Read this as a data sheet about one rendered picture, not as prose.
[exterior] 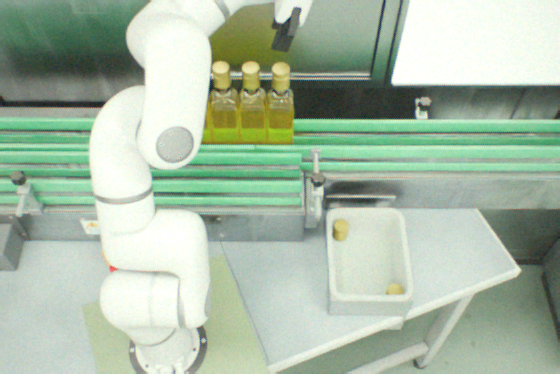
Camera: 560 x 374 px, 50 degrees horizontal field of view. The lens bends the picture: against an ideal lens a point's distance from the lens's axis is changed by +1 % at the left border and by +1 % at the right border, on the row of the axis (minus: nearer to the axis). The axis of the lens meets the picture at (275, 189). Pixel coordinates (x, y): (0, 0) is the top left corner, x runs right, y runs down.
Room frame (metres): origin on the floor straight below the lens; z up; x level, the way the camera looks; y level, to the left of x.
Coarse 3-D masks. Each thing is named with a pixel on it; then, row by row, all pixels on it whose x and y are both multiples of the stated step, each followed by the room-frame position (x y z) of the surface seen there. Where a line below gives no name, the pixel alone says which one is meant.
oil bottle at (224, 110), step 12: (216, 96) 0.84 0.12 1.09; (228, 96) 0.84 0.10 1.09; (216, 108) 0.82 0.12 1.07; (228, 108) 0.82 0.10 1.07; (216, 120) 0.82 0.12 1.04; (228, 120) 0.82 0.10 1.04; (216, 132) 0.82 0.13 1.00; (228, 132) 0.82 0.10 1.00; (216, 144) 0.82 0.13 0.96; (228, 144) 0.82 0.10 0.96; (240, 144) 0.84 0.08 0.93
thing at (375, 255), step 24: (336, 216) 0.72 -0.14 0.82; (360, 216) 0.72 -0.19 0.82; (384, 216) 0.72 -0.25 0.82; (336, 240) 0.69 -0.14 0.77; (360, 240) 0.69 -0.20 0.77; (384, 240) 0.69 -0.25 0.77; (336, 264) 0.63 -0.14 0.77; (360, 264) 0.63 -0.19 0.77; (384, 264) 0.63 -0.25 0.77; (408, 264) 0.59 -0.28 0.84; (336, 288) 0.57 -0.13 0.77; (360, 288) 0.57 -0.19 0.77; (384, 288) 0.57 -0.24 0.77; (408, 288) 0.54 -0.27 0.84
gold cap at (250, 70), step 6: (246, 66) 0.85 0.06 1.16; (252, 66) 0.85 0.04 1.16; (258, 66) 0.85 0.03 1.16; (246, 72) 0.84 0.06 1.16; (252, 72) 0.84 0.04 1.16; (258, 72) 0.84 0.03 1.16; (246, 78) 0.83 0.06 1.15; (252, 78) 0.83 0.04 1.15; (258, 78) 0.84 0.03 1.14; (246, 84) 0.83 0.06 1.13; (252, 84) 0.83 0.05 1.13; (258, 84) 0.84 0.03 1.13
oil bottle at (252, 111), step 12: (240, 96) 0.85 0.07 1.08; (264, 96) 0.85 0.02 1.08; (240, 108) 0.82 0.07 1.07; (252, 108) 0.82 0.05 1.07; (264, 108) 0.83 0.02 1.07; (240, 120) 0.82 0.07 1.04; (252, 120) 0.82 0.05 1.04; (264, 120) 0.82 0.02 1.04; (240, 132) 0.82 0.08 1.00; (252, 132) 0.82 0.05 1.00; (264, 132) 0.82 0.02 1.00; (252, 144) 0.82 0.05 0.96; (264, 144) 0.82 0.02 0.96
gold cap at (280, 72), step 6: (276, 66) 0.85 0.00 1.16; (282, 66) 0.85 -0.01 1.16; (288, 66) 0.85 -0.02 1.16; (276, 72) 0.84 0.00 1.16; (282, 72) 0.84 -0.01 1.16; (288, 72) 0.84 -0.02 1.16; (276, 78) 0.83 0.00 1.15; (282, 78) 0.83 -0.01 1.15; (288, 78) 0.84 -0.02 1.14; (276, 84) 0.83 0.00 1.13; (282, 84) 0.83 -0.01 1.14; (288, 84) 0.84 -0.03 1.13; (282, 90) 0.83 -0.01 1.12
